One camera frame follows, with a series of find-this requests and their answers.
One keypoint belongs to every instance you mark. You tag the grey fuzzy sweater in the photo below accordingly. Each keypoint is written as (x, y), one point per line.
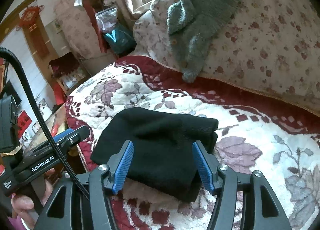
(192, 24)

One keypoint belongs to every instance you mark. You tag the teal bag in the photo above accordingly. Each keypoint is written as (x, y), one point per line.
(120, 39)

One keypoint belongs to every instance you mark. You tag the red chinese knot decoration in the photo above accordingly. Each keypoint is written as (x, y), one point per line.
(29, 16)

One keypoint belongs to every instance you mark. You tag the floral white red bedspread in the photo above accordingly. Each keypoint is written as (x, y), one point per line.
(255, 131)

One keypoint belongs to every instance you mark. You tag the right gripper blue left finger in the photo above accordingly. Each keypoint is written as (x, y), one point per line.
(67, 208)

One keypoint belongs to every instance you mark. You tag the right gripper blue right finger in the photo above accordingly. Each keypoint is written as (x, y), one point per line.
(261, 208)

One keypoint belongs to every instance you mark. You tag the black pants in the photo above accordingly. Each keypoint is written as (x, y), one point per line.
(162, 143)

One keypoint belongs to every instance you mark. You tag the beige spotted quilt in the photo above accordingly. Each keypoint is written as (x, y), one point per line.
(268, 46)

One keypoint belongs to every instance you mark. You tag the clear plastic bag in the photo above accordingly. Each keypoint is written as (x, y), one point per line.
(107, 19)

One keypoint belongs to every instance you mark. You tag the wooden side table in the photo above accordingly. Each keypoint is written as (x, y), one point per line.
(68, 72)

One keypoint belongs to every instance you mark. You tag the left hand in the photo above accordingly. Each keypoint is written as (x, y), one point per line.
(22, 205)

